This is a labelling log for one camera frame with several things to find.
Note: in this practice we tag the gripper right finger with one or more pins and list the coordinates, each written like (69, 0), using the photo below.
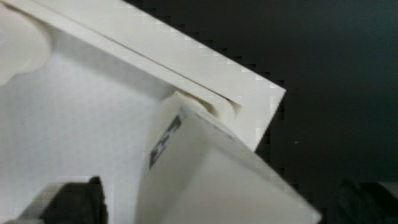
(366, 203)

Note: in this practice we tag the white desk leg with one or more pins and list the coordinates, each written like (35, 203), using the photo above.
(25, 43)
(208, 184)

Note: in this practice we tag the white desk top tray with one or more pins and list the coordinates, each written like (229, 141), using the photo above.
(78, 107)

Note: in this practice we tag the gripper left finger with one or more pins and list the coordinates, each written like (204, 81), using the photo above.
(67, 204)

